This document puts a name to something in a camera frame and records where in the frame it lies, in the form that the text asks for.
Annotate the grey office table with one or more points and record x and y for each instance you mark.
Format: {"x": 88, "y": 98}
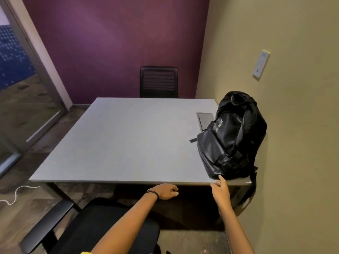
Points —
{"x": 132, "y": 140}

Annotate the glass partition with metal frame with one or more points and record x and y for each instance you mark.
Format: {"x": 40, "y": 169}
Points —
{"x": 23, "y": 97}

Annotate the black backpack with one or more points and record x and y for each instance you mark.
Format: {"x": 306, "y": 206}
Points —
{"x": 227, "y": 140}

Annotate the person's left hand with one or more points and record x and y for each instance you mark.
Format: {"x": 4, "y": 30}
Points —
{"x": 165, "y": 191}

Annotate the black wrist band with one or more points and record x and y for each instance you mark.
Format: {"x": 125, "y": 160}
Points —
{"x": 154, "y": 194}

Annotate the black mesh guest chair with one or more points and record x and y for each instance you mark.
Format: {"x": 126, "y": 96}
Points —
{"x": 159, "y": 81}

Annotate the person's left forearm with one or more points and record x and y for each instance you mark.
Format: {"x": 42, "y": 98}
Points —
{"x": 127, "y": 227}

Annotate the person's right forearm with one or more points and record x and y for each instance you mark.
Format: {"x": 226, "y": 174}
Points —
{"x": 235, "y": 232}

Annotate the white wall switch plate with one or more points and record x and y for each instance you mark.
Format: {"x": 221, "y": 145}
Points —
{"x": 261, "y": 64}

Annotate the person's right hand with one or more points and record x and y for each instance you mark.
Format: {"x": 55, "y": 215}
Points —
{"x": 222, "y": 193}

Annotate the black office chair with armrests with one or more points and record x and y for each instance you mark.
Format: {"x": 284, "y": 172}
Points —
{"x": 106, "y": 224}

